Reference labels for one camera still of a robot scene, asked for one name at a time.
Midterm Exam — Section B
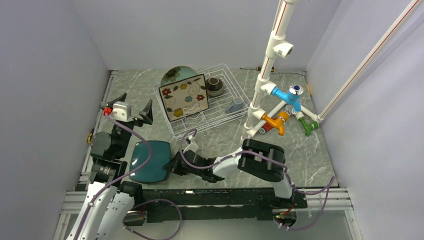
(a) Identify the dark teal square plate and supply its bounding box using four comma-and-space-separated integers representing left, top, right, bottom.
129, 140, 171, 184

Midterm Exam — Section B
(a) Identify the brown rectangular floral plate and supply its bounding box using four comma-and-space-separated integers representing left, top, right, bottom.
158, 74, 209, 122

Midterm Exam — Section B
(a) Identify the teal flower ceramic plate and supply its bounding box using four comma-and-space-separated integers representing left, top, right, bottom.
160, 65, 197, 87

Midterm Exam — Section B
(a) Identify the brown patterned ceramic bowl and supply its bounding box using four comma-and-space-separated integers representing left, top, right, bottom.
205, 77, 224, 97

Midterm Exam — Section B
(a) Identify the grey dotted ceramic mug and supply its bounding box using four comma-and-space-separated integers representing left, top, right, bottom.
224, 96, 244, 114

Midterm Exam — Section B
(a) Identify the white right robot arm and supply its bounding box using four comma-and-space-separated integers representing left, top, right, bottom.
162, 138, 295, 208

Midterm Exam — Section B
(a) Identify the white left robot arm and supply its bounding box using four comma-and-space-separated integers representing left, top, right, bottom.
67, 93, 154, 240

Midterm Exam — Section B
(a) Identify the orange pipe fitting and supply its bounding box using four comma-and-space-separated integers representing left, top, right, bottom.
260, 111, 290, 136

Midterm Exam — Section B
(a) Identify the blue pipe valve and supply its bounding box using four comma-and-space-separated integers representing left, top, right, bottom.
271, 85, 304, 113

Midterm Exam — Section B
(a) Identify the green pipe fitting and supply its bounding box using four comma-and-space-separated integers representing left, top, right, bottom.
298, 117, 320, 136

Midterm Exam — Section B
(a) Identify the white diagonal PVC pipe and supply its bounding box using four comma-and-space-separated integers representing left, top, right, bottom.
316, 0, 424, 123

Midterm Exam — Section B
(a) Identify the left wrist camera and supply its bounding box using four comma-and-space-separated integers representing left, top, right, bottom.
103, 101, 132, 122

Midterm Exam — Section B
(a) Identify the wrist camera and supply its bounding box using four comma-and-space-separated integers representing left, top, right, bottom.
103, 101, 132, 122
183, 135, 199, 153

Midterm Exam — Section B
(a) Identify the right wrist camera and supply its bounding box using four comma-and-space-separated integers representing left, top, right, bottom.
183, 135, 199, 153

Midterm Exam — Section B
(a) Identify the white wire dish rack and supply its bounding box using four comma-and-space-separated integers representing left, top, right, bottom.
153, 63, 250, 140

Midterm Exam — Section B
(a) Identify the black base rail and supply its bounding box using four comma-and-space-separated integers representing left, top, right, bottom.
143, 187, 308, 223

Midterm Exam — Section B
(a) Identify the yellow handled screwdriver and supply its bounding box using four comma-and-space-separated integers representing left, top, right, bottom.
240, 66, 275, 73

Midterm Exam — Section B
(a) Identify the white PVC pipe frame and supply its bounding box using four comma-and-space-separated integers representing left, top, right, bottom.
239, 0, 327, 146

